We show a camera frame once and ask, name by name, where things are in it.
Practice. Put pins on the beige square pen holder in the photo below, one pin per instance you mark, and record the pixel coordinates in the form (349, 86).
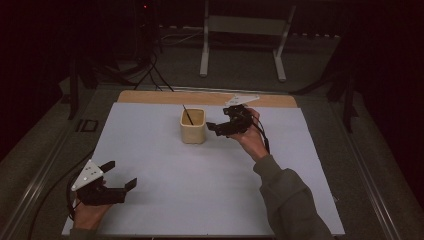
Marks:
(193, 135)

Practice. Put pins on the person's right hand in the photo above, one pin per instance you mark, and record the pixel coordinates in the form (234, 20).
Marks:
(253, 141)

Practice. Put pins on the white metal stand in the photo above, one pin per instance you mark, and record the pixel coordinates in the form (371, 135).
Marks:
(246, 26)

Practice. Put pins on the person's left hand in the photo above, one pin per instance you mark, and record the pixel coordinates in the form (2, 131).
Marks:
(87, 216)

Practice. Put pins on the black square floor frame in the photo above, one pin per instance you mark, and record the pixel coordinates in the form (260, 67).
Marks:
(87, 125)

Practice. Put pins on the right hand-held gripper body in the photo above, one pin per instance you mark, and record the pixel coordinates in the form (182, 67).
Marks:
(240, 121)

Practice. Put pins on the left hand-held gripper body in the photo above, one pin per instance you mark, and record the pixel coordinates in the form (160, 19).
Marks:
(96, 195)

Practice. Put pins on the thin black pen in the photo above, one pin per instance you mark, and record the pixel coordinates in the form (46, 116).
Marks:
(188, 115)

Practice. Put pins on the black stand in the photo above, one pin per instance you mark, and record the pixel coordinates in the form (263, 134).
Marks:
(348, 100)

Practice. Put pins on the white table mat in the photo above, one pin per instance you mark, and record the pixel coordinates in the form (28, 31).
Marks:
(186, 186)

